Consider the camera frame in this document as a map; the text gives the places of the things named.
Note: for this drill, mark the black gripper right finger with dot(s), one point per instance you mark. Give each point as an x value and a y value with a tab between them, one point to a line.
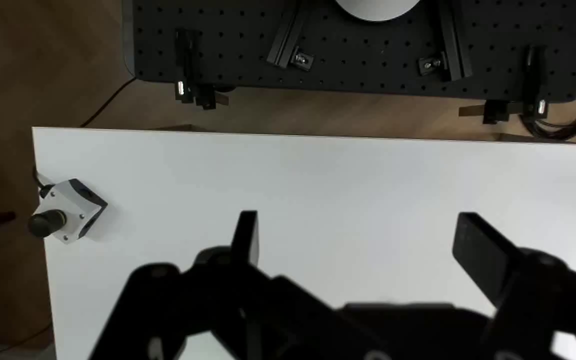
533	291

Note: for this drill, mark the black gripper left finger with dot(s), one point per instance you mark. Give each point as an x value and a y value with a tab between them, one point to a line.
224	292

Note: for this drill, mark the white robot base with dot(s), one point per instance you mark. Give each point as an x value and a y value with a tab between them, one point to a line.
376	11

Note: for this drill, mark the black perforated breadboard base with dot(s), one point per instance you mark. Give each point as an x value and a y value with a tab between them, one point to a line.
450	48

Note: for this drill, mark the white table-mounted camera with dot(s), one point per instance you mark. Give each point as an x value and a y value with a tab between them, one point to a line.
67	210

